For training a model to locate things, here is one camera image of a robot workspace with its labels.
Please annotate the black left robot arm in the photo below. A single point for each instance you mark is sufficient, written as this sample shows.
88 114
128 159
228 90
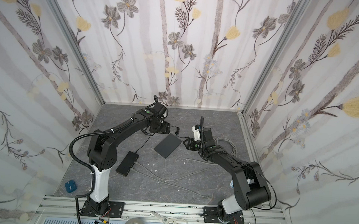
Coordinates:
102 154

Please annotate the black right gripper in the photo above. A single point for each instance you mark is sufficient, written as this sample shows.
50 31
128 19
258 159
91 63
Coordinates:
190 143

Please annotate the blue face mask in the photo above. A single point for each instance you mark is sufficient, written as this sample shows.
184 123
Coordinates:
231 185

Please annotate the small blue box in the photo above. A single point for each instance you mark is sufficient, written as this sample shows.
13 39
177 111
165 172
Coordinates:
70 186

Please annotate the slim ribbed black switch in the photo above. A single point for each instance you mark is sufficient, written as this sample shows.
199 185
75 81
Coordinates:
127 163

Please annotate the white handled scissors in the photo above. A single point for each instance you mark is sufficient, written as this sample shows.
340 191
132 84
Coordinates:
167 220

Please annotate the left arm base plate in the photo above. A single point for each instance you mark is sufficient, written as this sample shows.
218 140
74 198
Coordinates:
111 209

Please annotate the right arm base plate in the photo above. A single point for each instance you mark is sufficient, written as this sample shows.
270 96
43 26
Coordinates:
211 214

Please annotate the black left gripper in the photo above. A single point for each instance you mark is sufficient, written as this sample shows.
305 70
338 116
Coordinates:
163 127

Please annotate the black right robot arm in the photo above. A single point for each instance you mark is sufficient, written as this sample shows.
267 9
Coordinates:
250 186

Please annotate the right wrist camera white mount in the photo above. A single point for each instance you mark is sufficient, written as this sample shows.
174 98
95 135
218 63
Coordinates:
196 132

